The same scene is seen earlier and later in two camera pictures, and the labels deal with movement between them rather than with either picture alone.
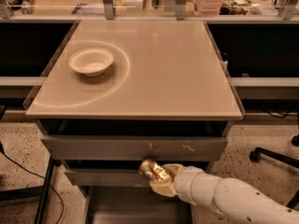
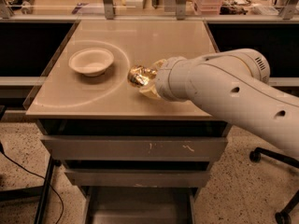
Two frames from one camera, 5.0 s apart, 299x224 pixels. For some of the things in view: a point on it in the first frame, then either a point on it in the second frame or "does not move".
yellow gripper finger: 173,168 -> 158,65
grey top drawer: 192,147 does not move
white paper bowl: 90,61 does not move
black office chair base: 256,154 does not move
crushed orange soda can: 150,169 -> 139,76
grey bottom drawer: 135,204 does not move
